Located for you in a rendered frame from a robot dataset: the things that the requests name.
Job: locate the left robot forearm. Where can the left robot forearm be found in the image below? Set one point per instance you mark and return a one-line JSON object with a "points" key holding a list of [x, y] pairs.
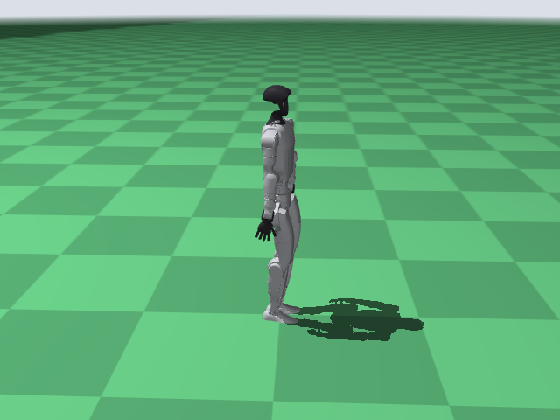
{"points": [[292, 178]]}

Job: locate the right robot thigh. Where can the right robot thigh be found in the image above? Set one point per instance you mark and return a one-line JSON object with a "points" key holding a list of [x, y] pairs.
{"points": [[284, 239]]}

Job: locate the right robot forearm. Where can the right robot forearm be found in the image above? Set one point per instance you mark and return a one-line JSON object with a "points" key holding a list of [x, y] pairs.
{"points": [[269, 189]]}

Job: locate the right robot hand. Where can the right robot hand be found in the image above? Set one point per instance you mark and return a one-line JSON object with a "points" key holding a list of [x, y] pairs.
{"points": [[265, 227]]}

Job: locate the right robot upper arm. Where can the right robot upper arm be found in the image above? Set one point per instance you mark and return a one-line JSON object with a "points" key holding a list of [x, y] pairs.
{"points": [[269, 143]]}

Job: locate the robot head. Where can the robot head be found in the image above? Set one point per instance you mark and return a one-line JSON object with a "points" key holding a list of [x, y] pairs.
{"points": [[277, 94]]}

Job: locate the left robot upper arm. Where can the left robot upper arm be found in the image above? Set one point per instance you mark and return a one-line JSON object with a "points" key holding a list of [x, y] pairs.
{"points": [[295, 153]]}

